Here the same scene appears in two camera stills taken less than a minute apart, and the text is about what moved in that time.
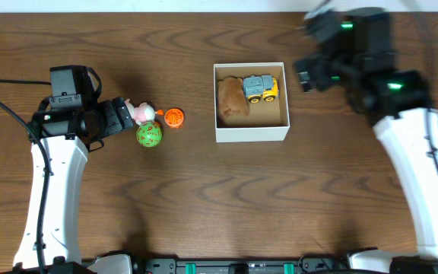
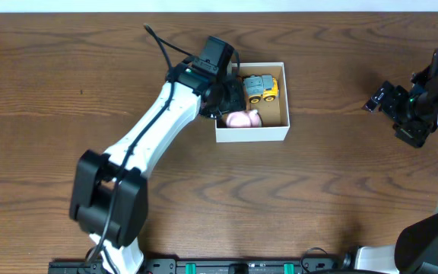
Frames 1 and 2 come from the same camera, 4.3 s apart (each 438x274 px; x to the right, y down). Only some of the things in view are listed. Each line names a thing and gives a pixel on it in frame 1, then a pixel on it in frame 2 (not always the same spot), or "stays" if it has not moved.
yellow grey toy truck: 263,86 stays
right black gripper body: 306,78 to 388,100
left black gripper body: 119,113 to 233,96
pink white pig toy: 143,113 to 243,119
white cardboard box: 266,121 stays
